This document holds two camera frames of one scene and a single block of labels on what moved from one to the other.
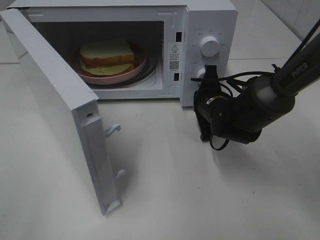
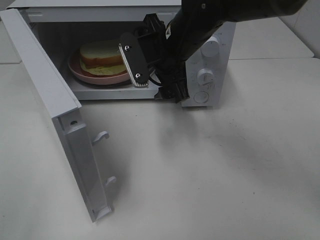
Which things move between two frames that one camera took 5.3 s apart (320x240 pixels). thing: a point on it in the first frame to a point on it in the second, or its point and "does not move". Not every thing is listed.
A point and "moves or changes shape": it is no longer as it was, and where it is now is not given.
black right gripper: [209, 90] to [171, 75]
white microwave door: [75, 108] moves or changes shape
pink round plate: [108, 79] does not move
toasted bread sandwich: [107, 58] does not move
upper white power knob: [209, 46] does not move
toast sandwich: [102, 70] does not move
